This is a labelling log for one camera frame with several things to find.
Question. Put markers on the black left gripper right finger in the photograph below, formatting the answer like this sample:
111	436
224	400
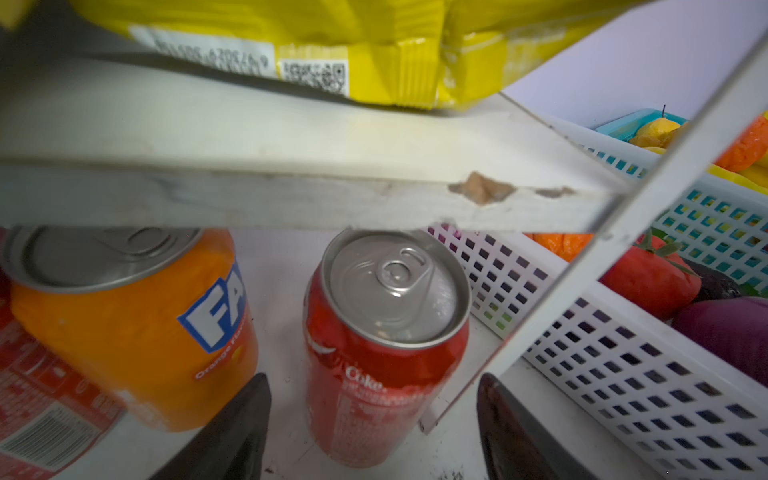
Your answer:
515	444

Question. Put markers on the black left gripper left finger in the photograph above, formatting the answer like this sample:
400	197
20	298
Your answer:
232	444

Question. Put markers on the red coke can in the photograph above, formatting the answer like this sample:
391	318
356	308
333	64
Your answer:
385	327
50	414

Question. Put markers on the white plastic vegetable basket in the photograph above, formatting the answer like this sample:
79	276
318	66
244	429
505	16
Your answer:
686	412

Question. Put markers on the orange Fanta soda can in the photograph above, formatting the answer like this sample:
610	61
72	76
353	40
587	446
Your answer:
156	317

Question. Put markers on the red toy tomato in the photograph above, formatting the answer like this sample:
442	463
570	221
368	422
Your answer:
653	276

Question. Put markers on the purple toy onion front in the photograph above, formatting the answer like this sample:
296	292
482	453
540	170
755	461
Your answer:
735	330

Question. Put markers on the dark purple toy eggplant right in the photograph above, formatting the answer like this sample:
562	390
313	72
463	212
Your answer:
714	285

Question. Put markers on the teal plastic fruit basket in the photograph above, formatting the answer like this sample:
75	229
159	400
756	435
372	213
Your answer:
721	225

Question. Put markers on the white three-tier shelf rack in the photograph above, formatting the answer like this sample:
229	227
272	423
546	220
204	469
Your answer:
124	139

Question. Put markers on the toy orange back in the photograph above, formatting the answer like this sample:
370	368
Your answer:
750	147

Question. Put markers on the yellow-green corn chips bag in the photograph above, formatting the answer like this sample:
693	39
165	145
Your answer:
414	54

